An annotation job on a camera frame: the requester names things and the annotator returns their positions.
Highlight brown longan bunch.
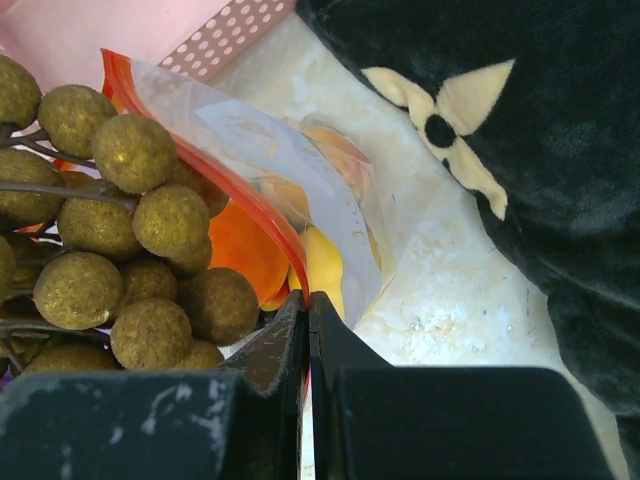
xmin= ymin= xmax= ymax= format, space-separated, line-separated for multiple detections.
xmin=1 ymin=56 xmax=259 ymax=377

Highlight clear zip bag orange zipper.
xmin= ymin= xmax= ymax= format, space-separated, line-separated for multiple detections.
xmin=101 ymin=49 xmax=395 ymax=327

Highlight pink plastic basket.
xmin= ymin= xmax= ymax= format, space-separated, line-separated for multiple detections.
xmin=1 ymin=0 xmax=295 ymax=90

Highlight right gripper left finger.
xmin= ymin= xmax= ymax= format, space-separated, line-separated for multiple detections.
xmin=1 ymin=291 xmax=309 ymax=479

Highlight yellow lemon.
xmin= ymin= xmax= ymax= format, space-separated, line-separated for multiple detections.
xmin=261 ymin=227 xmax=345 ymax=320

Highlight orange persimmon with green calyx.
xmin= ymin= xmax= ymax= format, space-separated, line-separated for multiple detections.
xmin=209 ymin=200 xmax=289 ymax=311

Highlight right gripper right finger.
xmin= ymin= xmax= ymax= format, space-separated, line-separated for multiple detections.
xmin=308 ymin=292 xmax=612 ymax=479

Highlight black pillow cream flowers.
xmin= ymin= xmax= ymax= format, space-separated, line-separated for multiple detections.
xmin=296 ymin=1 xmax=639 ymax=478

